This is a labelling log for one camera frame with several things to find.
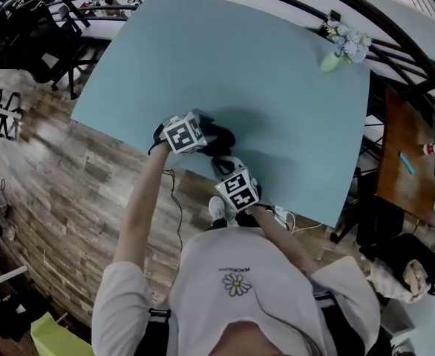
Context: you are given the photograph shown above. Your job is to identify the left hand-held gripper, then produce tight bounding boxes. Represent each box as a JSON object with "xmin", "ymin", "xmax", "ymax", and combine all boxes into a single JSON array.
[{"xmin": 148, "ymin": 111, "xmax": 219, "ymax": 156}]

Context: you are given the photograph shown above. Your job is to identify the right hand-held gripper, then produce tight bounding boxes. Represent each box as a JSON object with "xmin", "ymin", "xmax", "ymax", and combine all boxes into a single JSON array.
[{"xmin": 210, "ymin": 156, "xmax": 262, "ymax": 214}]

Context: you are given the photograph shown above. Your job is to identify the black glasses case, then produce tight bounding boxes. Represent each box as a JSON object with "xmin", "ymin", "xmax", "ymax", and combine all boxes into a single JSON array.
[{"xmin": 197, "ymin": 116, "xmax": 238, "ymax": 159}]

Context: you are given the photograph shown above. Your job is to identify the person's left forearm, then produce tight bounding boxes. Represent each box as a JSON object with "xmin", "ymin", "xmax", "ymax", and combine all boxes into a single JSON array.
[{"xmin": 111, "ymin": 142, "xmax": 172, "ymax": 271}]

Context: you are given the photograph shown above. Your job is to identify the person's right forearm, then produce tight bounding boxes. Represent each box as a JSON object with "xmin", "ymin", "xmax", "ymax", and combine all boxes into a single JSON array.
[{"xmin": 249, "ymin": 204, "xmax": 319, "ymax": 274}]

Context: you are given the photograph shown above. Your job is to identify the white sneaker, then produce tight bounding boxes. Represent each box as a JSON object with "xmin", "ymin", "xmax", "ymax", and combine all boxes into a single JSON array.
[{"xmin": 209, "ymin": 195, "xmax": 228, "ymax": 224}]

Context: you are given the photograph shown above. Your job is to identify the black trousers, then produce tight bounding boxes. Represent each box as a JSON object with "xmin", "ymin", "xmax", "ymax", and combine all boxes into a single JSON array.
[{"xmin": 204, "ymin": 209, "xmax": 256, "ymax": 231}]

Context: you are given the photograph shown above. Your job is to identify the white daisy print t-shirt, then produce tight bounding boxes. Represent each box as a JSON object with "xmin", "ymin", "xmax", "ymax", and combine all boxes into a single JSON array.
[{"xmin": 91, "ymin": 228, "xmax": 382, "ymax": 356}]

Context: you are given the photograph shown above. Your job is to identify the light green vase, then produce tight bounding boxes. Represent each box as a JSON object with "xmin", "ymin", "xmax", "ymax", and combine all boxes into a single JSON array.
[{"xmin": 320, "ymin": 52, "xmax": 341, "ymax": 73}]

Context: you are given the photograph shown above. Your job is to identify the black office chair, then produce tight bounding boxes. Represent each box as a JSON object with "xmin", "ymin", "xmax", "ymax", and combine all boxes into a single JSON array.
[
  {"xmin": 330, "ymin": 165, "xmax": 406, "ymax": 259},
  {"xmin": 0, "ymin": 4, "xmax": 92, "ymax": 100}
]

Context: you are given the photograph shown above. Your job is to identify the pale blue flower bouquet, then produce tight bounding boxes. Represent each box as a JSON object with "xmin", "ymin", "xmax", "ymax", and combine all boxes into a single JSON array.
[{"xmin": 327, "ymin": 19, "xmax": 373, "ymax": 65}]

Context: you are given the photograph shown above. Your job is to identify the light blue strip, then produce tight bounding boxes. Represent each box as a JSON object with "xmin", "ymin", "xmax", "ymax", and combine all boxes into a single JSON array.
[{"xmin": 399, "ymin": 152, "xmax": 416, "ymax": 175}]

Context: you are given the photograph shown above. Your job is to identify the brown wooden table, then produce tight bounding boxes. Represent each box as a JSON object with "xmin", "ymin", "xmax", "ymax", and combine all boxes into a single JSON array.
[{"xmin": 375, "ymin": 87, "xmax": 435, "ymax": 229}]

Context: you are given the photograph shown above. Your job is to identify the white tote bag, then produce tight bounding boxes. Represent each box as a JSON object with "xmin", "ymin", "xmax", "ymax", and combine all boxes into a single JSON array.
[{"xmin": 365, "ymin": 257, "xmax": 432, "ymax": 304}]

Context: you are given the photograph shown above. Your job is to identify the black backpack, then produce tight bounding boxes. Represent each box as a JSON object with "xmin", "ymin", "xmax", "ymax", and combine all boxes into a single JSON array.
[{"xmin": 358, "ymin": 231, "xmax": 435, "ymax": 300}]

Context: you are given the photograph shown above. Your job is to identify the white stool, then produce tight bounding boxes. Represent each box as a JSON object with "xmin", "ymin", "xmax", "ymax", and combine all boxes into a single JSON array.
[{"xmin": 0, "ymin": 254, "xmax": 30, "ymax": 304}]

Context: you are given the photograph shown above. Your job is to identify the black floor bag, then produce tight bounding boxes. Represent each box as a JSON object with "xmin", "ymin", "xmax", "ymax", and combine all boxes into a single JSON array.
[{"xmin": 0, "ymin": 291, "xmax": 52, "ymax": 341}]

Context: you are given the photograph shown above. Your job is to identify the black cable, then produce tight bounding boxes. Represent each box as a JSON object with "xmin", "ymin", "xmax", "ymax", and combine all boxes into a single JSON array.
[{"xmin": 163, "ymin": 168, "xmax": 186, "ymax": 252}]

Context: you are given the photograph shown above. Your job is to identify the white cable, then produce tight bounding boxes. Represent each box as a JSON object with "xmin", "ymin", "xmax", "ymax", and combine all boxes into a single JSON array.
[{"xmin": 290, "ymin": 220, "xmax": 324, "ymax": 234}]

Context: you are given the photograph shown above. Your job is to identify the black harness strap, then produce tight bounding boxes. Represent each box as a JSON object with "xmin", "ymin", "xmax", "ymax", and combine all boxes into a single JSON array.
[
  {"xmin": 143, "ymin": 308, "xmax": 174, "ymax": 356},
  {"xmin": 313, "ymin": 291, "xmax": 374, "ymax": 356}
]

